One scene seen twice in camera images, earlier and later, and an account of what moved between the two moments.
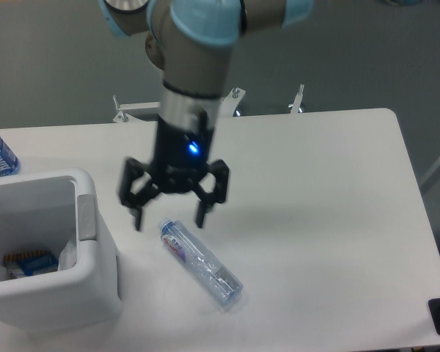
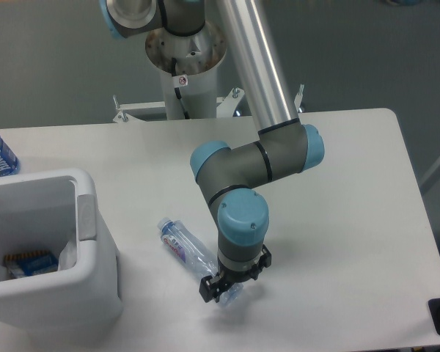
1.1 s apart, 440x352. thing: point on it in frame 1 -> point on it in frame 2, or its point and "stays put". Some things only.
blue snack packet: (31, 262) stays put
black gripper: (179, 162) -> (230, 276)
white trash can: (36, 211) stays put
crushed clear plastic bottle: (210, 275) stays put
